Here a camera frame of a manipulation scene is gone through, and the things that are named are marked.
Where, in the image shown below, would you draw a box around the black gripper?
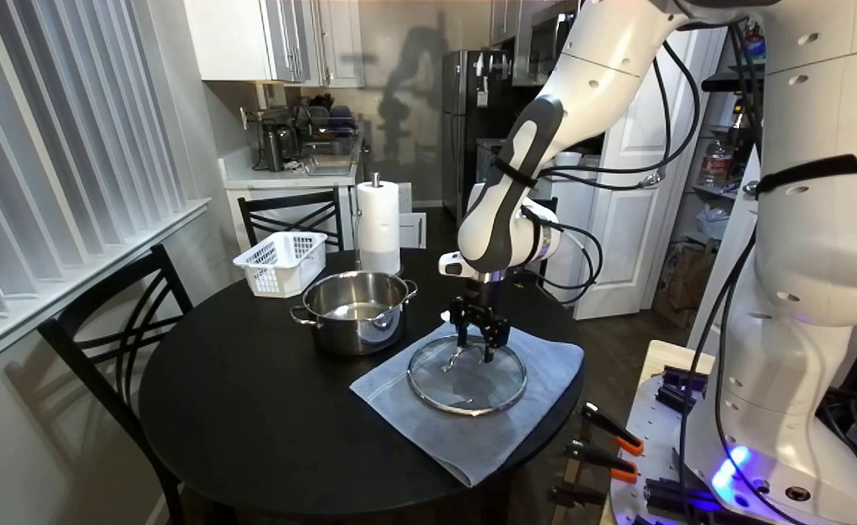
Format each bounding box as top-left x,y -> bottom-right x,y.
445,280 -> 511,364

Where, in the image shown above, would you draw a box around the round glass pot lid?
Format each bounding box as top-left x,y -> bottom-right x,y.
406,331 -> 530,419

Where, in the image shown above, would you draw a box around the stainless steel pot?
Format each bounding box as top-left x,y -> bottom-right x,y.
287,269 -> 421,358

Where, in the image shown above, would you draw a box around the blue cloth towel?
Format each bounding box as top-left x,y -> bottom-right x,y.
348,321 -> 588,489

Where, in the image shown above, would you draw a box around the white paper towel roll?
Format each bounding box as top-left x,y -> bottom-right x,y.
352,181 -> 403,276

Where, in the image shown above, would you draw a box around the black clamp orange tips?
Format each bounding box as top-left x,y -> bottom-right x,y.
546,476 -> 612,509
562,436 -> 641,487
581,399 -> 648,458

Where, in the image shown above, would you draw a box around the robot mounting platform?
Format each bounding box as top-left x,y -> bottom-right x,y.
606,336 -> 744,525

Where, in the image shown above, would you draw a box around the white panel door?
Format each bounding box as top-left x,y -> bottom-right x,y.
571,27 -> 733,324

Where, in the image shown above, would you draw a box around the black connector block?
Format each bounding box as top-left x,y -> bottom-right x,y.
652,364 -> 708,412

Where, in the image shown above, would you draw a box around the dark steel refrigerator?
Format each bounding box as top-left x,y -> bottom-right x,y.
441,46 -> 526,222

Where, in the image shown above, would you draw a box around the white plastic basket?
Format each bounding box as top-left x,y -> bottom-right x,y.
231,226 -> 329,301

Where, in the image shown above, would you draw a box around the black metal chair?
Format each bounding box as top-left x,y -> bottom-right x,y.
236,186 -> 348,256
34,241 -> 198,525

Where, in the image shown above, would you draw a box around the black coffee machine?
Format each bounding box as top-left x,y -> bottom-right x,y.
255,102 -> 306,174

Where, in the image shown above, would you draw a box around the white upper kitchen cabinets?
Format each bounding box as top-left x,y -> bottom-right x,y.
182,0 -> 364,86

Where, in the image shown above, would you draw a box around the white window sill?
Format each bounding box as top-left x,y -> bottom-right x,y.
0,199 -> 214,378

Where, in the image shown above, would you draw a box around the white vertical window blinds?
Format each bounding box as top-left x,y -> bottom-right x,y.
0,0 -> 208,339

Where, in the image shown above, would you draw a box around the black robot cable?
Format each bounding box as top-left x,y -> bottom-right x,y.
533,37 -> 706,295

